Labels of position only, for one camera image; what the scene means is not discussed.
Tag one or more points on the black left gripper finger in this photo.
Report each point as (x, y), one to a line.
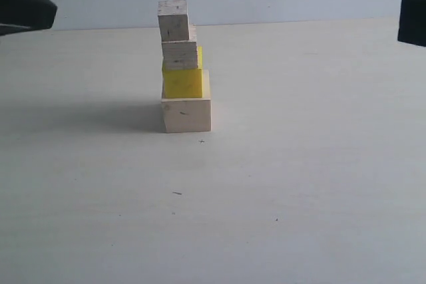
(20, 16)

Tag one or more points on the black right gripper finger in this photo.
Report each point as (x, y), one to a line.
(412, 22)

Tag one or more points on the small weathered wooden cube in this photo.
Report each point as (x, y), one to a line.
(173, 20)

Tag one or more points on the medium weathered wooden cube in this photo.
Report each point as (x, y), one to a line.
(182, 55)

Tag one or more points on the yellow cube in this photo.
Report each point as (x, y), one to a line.
(185, 83)

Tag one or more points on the large pale wooden cube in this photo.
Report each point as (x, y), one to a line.
(182, 115)

